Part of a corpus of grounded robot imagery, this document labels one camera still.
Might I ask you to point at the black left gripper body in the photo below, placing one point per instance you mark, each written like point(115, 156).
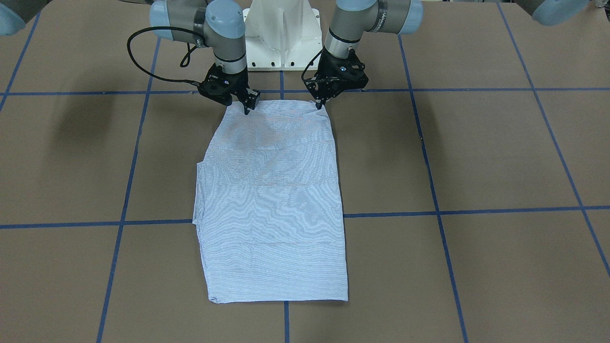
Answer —
point(323, 85)

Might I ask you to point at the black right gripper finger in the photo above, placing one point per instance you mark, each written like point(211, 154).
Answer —
point(249, 99)

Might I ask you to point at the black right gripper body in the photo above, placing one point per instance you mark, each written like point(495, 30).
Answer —
point(238, 83)

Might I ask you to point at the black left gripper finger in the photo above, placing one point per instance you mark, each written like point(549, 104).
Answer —
point(321, 101)

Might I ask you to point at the light blue striped shirt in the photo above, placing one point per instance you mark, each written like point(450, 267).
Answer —
point(268, 210)

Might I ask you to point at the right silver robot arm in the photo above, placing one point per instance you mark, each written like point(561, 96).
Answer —
point(218, 25)

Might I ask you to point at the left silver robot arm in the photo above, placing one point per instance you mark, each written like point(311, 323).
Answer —
point(353, 18)

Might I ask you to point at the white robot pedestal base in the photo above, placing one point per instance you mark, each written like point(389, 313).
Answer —
point(282, 35)

